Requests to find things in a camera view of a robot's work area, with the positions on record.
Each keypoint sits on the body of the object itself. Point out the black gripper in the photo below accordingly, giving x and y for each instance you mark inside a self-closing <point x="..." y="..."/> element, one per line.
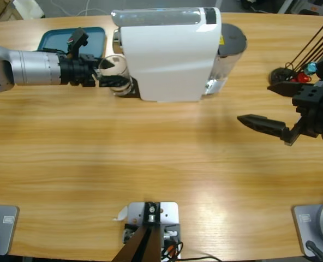
<point x="77" y="69"/>
<point x="317" y="114"/>

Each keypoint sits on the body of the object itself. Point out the clear glass cup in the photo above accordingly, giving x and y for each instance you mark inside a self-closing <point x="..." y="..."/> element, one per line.
<point x="120" y="68"/>

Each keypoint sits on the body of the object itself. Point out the grey coffee machine lid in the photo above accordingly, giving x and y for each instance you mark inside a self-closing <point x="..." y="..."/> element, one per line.
<point x="156" y="16"/>

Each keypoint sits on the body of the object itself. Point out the red coffee capsule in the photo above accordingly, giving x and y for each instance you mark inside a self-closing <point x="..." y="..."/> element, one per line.
<point x="304" y="77"/>
<point x="293" y="80"/>

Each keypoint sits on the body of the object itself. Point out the teal coffee capsule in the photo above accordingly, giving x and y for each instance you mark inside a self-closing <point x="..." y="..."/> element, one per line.
<point x="311" y="68"/>

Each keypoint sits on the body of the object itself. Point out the white capsule coffee machine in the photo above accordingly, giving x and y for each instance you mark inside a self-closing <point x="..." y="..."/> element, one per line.
<point x="167" y="60"/>

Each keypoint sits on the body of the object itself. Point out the black capsule holder with rods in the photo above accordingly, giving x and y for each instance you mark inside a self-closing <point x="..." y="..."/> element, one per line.
<point x="278" y="75"/>

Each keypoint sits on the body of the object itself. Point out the teal plastic serving tray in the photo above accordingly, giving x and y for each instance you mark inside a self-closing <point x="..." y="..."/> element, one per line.
<point x="57" y="38"/>

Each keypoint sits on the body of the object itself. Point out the clear water tank black lid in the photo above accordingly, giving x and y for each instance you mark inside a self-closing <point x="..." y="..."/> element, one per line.
<point x="232" y="38"/>

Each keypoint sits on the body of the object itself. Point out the black office chair base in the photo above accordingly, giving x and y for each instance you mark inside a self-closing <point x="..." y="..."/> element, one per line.
<point x="257" y="5"/>

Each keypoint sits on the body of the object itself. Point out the white foam block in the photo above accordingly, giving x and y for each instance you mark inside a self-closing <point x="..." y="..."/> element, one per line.
<point x="27" y="8"/>

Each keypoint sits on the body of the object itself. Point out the dark equipment with orange part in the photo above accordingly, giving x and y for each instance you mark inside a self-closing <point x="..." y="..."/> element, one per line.
<point x="314" y="6"/>

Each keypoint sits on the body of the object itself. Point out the white paper tab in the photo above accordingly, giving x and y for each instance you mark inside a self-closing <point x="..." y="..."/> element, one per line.
<point x="122" y="214"/>

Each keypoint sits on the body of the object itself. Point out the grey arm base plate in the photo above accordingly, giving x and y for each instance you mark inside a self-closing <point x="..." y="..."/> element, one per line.
<point x="6" y="232"/>
<point x="303" y="229"/>

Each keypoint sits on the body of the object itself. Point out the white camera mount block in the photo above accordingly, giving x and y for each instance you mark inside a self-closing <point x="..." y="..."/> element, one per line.
<point x="169" y="213"/>

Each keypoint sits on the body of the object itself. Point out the dark camera post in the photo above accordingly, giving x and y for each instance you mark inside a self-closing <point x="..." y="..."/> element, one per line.
<point x="142" y="245"/>

